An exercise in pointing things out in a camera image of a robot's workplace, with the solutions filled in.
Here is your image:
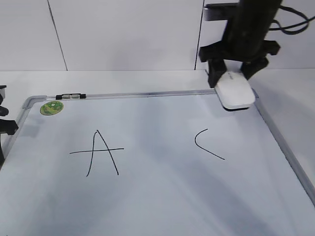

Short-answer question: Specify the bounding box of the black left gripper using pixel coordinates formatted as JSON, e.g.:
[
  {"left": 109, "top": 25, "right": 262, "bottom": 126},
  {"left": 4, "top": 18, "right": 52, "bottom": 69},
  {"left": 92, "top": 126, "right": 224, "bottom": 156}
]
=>
[{"left": 0, "top": 85, "right": 19, "bottom": 170}]

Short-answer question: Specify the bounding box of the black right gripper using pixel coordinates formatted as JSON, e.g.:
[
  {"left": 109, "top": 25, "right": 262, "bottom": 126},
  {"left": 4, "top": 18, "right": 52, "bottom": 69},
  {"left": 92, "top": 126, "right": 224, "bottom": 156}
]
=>
[{"left": 198, "top": 22, "right": 281, "bottom": 88}]

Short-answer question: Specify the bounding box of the white board eraser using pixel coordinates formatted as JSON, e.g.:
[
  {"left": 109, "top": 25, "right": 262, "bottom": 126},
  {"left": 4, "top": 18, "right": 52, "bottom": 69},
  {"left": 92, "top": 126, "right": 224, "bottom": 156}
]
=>
[{"left": 215, "top": 71, "right": 255, "bottom": 111}]

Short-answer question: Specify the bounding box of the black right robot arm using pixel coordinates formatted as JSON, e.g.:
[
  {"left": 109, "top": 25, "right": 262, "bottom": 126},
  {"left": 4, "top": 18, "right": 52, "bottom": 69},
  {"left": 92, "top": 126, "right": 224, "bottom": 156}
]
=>
[{"left": 198, "top": 0, "right": 281, "bottom": 88}]

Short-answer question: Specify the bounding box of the round green sticker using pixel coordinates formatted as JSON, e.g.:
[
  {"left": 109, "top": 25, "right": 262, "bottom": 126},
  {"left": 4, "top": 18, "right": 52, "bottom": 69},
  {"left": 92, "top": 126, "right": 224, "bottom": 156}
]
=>
[{"left": 40, "top": 101, "right": 64, "bottom": 116}]

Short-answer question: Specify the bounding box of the black clear marker clip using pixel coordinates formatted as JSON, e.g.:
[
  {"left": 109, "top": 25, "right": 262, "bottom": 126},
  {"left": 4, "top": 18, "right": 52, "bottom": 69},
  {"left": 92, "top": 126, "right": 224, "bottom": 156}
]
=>
[{"left": 55, "top": 93, "right": 87, "bottom": 100}]

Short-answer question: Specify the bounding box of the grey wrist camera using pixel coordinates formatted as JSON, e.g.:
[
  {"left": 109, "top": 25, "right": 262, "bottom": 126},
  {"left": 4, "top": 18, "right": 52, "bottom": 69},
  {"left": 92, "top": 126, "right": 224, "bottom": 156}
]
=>
[{"left": 203, "top": 3, "right": 238, "bottom": 21}]

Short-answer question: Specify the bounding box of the black cable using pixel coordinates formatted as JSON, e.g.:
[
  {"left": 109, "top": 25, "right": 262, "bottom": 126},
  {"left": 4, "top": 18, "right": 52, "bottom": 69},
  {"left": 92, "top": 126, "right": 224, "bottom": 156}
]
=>
[{"left": 268, "top": 4, "right": 315, "bottom": 35}]

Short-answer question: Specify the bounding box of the white board with grey frame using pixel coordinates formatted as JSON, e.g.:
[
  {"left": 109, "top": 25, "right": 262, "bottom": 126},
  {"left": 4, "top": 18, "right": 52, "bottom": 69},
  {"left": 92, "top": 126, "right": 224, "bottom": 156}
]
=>
[{"left": 0, "top": 90, "right": 315, "bottom": 236}]

